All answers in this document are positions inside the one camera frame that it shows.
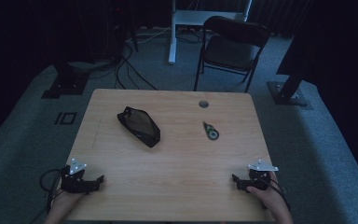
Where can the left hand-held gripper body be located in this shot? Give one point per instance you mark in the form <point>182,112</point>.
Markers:
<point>74,183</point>

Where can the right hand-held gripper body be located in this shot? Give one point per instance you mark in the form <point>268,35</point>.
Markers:
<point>261,177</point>

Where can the person's left hand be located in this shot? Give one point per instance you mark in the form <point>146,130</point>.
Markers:
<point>62,203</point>

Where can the person's right hand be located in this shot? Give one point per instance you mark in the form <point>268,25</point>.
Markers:
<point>270,199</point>

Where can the green correction tape dispenser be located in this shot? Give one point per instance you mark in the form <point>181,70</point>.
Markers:
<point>211,131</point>

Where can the black mesh pencil case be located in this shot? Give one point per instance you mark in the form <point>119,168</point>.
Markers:
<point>140,126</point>

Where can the black folding chair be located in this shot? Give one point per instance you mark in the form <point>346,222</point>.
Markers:
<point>230,49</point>

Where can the dark curtain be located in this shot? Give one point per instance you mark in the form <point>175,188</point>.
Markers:
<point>279,15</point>

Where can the black stand with base plate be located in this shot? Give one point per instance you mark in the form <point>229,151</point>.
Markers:
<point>68,82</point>
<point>287,91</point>

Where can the white metal desk frame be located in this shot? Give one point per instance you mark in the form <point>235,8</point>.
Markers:
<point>180,18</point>

